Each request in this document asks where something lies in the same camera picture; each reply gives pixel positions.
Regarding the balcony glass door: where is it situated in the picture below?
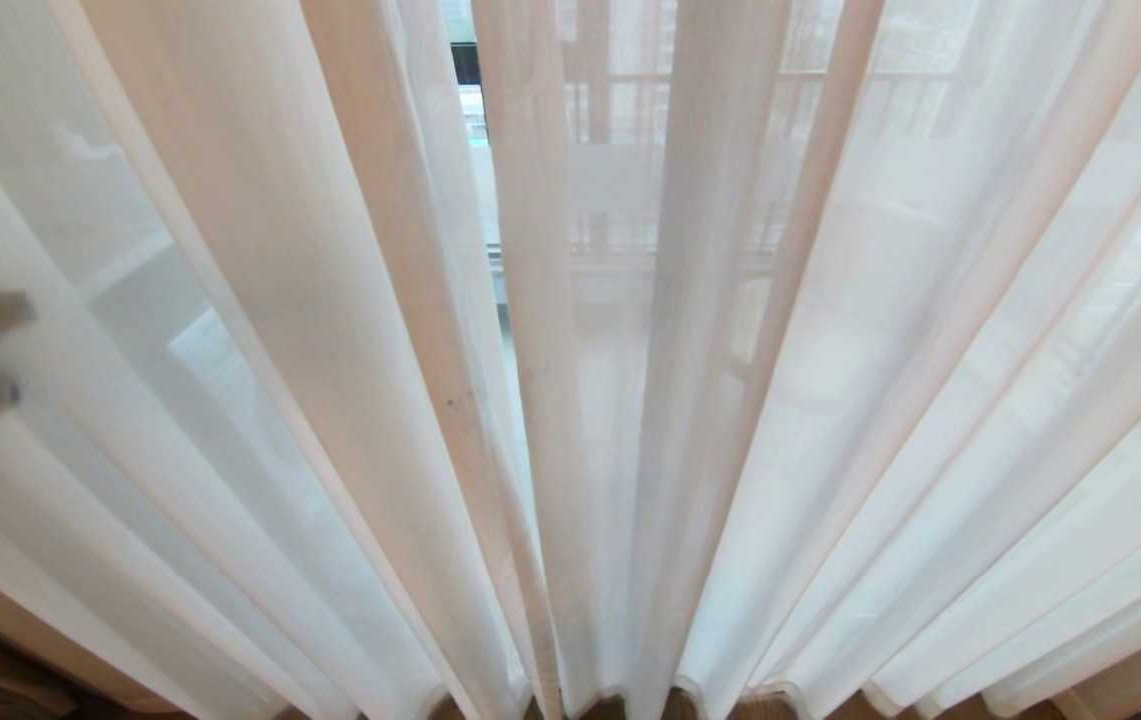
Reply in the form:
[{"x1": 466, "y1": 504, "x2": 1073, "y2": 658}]
[{"x1": 442, "y1": 0, "x2": 509, "y2": 306}]

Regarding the white sheer curtain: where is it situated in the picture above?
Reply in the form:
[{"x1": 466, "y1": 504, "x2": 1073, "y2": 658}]
[
  {"x1": 0, "y1": 0, "x2": 567, "y2": 720},
  {"x1": 470, "y1": 0, "x2": 1141, "y2": 720}
]

